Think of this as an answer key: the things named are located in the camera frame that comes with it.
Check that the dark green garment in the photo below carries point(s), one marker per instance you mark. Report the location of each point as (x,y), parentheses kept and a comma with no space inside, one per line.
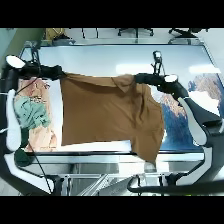
(22,155)

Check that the brown T-shirt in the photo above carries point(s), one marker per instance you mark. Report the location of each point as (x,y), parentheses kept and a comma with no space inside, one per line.
(106,113)

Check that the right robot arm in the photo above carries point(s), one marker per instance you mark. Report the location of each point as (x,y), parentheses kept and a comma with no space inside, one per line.
(197,117)

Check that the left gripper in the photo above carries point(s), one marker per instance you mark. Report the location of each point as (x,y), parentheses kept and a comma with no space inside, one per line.
(52,72)

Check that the black office chair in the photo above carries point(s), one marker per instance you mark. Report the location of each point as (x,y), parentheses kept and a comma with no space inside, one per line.
(186,31)

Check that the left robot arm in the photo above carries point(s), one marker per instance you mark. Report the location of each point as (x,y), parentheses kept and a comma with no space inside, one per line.
(11,133)

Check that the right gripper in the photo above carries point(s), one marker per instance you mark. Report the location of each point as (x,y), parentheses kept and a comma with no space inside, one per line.
(148,79)

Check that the light green garment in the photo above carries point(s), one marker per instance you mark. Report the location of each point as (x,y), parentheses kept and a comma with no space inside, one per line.
(31,113)

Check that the silver frame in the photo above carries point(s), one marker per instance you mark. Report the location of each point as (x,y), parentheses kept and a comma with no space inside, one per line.
(100,168)

